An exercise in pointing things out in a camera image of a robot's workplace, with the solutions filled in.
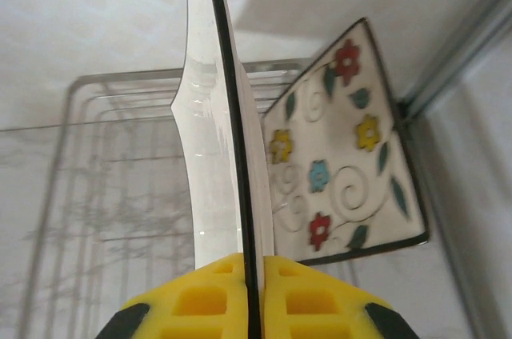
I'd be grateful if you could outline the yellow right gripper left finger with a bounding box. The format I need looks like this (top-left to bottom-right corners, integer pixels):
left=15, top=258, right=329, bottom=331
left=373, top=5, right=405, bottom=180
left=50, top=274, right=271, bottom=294
left=95, top=253, right=251, bottom=339

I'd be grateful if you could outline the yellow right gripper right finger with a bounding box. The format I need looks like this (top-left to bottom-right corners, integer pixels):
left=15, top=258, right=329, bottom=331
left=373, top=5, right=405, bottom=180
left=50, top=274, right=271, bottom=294
left=259, top=254, right=420, bottom=339

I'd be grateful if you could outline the square floral plate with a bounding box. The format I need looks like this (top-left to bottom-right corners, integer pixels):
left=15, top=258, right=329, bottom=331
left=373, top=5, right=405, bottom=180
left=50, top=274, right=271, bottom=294
left=170, top=0, right=277, bottom=339
left=262, top=17, right=432, bottom=266

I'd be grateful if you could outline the metal wire dish rack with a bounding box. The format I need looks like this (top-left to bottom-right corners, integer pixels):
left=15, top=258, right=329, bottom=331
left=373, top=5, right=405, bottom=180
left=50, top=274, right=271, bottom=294
left=30, top=57, right=401, bottom=339

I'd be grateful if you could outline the aluminium upright post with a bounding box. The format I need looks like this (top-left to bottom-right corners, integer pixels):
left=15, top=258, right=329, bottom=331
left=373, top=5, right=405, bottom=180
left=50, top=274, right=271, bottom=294
left=399, top=0, right=512, bottom=116

